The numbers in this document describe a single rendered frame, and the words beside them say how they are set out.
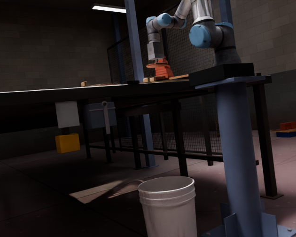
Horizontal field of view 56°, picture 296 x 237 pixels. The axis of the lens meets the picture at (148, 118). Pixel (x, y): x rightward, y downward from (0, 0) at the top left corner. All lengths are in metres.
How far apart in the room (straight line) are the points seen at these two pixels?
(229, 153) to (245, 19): 5.92
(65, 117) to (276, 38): 5.90
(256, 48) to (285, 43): 0.68
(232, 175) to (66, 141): 0.88
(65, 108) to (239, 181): 0.97
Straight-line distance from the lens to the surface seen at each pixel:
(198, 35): 1.49
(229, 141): 1.54
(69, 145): 1.32
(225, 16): 6.13
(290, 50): 6.63
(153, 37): 1.86
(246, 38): 7.21
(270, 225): 1.66
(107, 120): 1.37
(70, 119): 1.34
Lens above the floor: 0.75
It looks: 1 degrees down
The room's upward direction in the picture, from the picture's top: 7 degrees counter-clockwise
